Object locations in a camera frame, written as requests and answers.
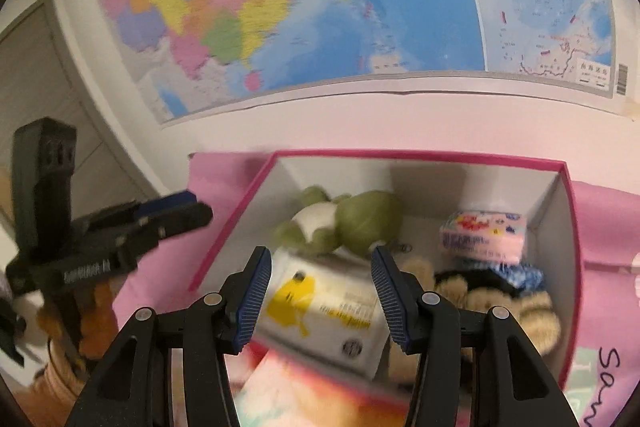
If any beige teddy bear plush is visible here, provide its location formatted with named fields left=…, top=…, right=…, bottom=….
left=399, top=257, right=561, bottom=355

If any black fabric hat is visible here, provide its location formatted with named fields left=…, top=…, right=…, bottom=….
left=435, top=269, right=521, bottom=298

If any blue checked scrunchie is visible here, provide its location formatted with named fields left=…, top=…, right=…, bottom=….
left=459, top=259, right=547, bottom=293

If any pink floral tissue pack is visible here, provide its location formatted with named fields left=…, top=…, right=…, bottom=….
left=439, top=210, right=527, bottom=265

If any white yellow wet wipes pack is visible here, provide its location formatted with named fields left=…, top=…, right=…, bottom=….
left=257, top=248, right=388, bottom=381

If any green frog plush toy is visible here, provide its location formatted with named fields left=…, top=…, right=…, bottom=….
left=273, top=185, right=404, bottom=259

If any person left hand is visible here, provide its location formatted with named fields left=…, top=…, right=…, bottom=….
left=36, top=282, right=118, bottom=361

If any pastel tissue box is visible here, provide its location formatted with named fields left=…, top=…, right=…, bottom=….
left=234, top=350, right=407, bottom=427

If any pink printed table cloth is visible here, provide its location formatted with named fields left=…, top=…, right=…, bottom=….
left=114, top=150, right=639, bottom=426

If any pink open storage box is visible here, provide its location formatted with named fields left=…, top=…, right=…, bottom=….
left=188, top=148, right=584, bottom=390

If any grey door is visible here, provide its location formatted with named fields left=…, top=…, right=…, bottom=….
left=1, top=0, right=158, bottom=218

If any colourful wall map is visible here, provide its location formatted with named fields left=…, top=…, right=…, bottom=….
left=98, top=0, right=637, bottom=123

